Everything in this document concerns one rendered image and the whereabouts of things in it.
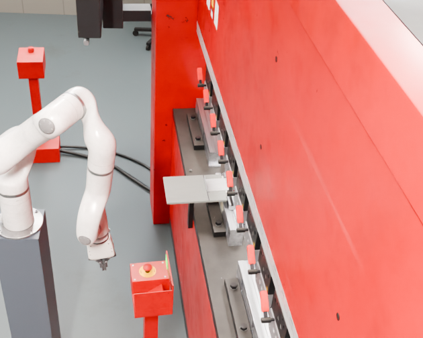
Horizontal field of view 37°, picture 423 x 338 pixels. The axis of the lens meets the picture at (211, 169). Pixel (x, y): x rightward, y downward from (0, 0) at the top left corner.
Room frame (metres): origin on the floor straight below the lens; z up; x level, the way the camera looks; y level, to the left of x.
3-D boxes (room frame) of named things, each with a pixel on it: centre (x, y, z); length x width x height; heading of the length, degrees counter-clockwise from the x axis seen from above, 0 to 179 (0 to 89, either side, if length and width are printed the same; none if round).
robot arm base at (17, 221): (1.86, 0.76, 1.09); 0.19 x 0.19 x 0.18
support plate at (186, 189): (2.18, 0.07, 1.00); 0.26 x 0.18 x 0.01; 102
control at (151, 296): (1.82, 0.21, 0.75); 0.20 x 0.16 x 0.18; 14
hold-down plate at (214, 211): (2.16, -0.03, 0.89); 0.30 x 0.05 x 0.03; 12
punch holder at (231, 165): (2.04, -0.11, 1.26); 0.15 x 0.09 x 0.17; 12
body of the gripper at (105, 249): (1.73, 0.40, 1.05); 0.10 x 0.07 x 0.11; 104
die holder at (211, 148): (2.75, 0.04, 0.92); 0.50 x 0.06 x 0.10; 12
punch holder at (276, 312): (1.26, -0.28, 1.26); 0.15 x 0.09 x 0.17; 12
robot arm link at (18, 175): (1.89, 0.74, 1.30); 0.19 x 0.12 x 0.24; 158
